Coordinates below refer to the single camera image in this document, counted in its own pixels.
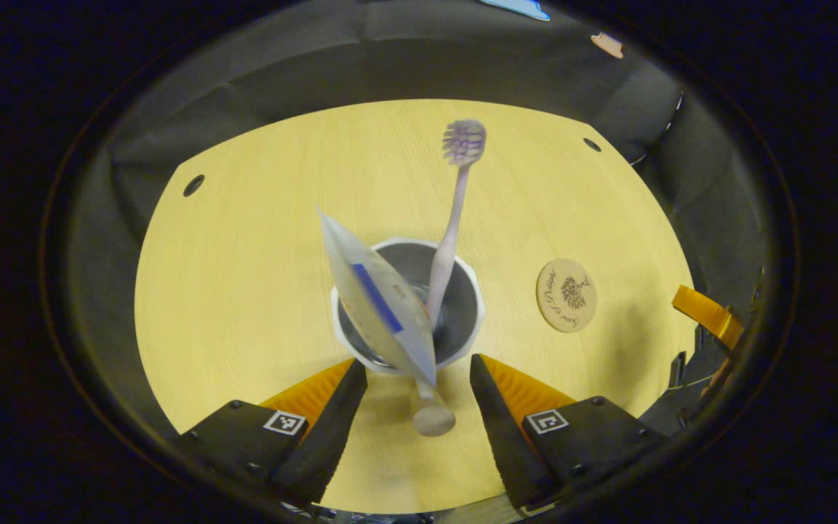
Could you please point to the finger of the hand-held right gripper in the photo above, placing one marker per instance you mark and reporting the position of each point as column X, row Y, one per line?
column 706, row 313

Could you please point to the pale pink toothbrush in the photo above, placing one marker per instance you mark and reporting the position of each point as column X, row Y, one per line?
column 455, row 218

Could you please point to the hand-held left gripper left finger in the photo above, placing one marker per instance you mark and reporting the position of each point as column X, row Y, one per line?
column 324, row 444

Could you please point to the light wooden desktop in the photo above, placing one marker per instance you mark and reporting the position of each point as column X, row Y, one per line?
column 244, row 291

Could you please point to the white toothpaste tube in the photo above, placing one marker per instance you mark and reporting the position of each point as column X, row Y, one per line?
column 382, row 306

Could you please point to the round wooden coaster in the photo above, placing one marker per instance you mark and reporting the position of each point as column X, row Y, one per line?
column 567, row 295

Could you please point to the black backdrop cloth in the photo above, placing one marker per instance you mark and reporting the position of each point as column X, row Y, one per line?
column 390, row 58

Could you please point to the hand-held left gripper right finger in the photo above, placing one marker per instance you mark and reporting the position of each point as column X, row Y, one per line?
column 506, row 444

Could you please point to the white cup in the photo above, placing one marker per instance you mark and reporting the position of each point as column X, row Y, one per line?
column 463, row 320

